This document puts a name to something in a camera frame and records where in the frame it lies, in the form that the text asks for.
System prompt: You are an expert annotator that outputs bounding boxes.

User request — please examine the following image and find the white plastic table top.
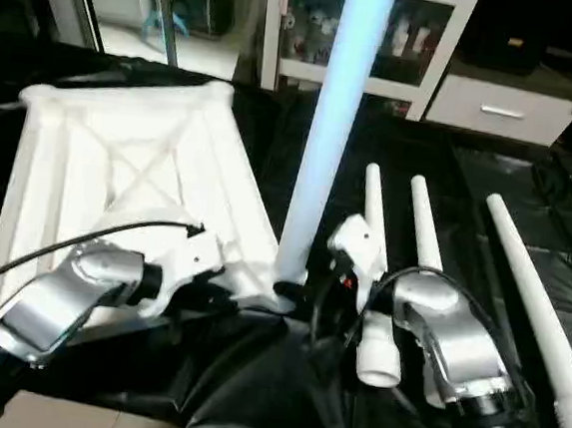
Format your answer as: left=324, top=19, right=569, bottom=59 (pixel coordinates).
left=0, top=61, right=314, bottom=366

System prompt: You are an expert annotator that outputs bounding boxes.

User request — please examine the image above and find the black mat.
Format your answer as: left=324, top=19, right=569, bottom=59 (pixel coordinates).
left=0, top=36, right=572, bottom=428

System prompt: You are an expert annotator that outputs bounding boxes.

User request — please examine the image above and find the white glass-door cabinet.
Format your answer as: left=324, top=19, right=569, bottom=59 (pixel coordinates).
left=258, top=0, right=481, bottom=127

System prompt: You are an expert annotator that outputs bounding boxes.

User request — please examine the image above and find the white drawer unit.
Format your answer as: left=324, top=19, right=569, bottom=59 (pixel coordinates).
left=422, top=70, right=572, bottom=150

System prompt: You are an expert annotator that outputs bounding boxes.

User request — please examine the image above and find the light blue plastic stand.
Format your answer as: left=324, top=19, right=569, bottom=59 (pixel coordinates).
left=140, top=8, right=193, bottom=44

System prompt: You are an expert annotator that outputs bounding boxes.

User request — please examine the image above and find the black box with orange label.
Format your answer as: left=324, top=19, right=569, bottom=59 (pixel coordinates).
left=458, top=0, right=552, bottom=79

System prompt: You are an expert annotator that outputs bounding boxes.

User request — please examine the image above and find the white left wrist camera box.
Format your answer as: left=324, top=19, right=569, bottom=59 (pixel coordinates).
left=136, top=211, right=233, bottom=327

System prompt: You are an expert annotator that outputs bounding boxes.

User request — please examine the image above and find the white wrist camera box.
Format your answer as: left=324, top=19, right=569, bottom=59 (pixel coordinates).
left=320, top=212, right=393, bottom=316
left=136, top=211, right=233, bottom=327

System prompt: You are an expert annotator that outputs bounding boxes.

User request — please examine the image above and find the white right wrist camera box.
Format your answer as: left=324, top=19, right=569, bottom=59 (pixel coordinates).
left=320, top=212, right=393, bottom=316

